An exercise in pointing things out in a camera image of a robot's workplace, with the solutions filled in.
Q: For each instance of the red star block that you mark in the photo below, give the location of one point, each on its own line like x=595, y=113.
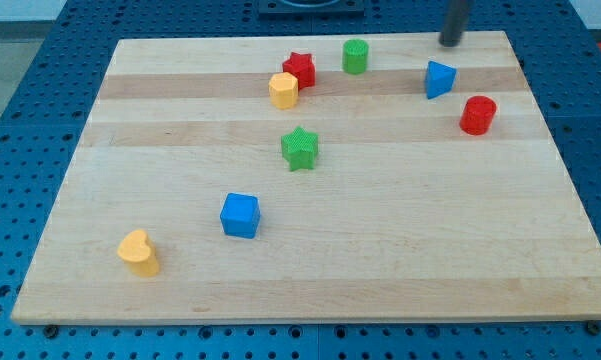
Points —
x=301, y=66

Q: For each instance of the blue triangle block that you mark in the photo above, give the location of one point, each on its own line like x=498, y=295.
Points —
x=439, y=79

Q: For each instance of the green cylinder block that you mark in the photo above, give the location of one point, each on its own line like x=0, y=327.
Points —
x=355, y=56

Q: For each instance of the wooden board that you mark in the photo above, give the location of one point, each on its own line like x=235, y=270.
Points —
x=404, y=218

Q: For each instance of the yellow heart block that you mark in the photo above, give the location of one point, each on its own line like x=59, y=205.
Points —
x=138, y=253

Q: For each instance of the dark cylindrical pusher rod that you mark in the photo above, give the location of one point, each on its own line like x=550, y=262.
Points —
x=455, y=22

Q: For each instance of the red cylinder block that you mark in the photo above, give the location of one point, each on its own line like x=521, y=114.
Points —
x=478, y=115

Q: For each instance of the blue cube block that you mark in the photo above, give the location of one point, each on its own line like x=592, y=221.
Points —
x=240, y=215

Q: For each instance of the green star block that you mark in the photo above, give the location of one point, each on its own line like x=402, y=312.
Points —
x=300, y=149

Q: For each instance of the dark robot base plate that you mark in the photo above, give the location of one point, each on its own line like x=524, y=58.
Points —
x=274, y=8

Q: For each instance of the yellow hexagon block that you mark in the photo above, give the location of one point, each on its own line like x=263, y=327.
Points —
x=283, y=90

